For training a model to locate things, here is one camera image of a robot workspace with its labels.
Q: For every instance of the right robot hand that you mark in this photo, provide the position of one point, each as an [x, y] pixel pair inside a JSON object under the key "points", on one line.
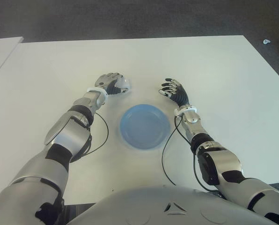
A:
{"points": [[180, 95]]}

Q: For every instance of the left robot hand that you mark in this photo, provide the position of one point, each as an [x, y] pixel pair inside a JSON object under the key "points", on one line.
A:
{"points": [[103, 80]]}

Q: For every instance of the white charger block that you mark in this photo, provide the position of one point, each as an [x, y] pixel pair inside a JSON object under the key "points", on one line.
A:
{"points": [[124, 82]]}

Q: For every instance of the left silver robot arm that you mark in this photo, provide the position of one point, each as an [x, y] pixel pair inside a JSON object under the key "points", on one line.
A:
{"points": [[60, 133]]}

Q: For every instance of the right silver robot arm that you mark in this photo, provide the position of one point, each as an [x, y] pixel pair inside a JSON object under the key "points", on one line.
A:
{"points": [[219, 161]]}

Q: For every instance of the blue plastic plate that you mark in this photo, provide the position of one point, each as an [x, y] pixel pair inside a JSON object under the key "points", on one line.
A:
{"points": [[145, 126]]}

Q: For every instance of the small white floor scrap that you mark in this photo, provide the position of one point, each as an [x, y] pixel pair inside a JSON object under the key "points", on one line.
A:
{"points": [[266, 41]]}

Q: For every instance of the neighbouring white table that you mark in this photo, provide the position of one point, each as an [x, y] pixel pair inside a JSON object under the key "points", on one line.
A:
{"points": [[1, 51]]}

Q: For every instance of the silver robot torso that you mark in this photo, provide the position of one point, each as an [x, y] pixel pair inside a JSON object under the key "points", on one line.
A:
{"points": [[167, 206]]}

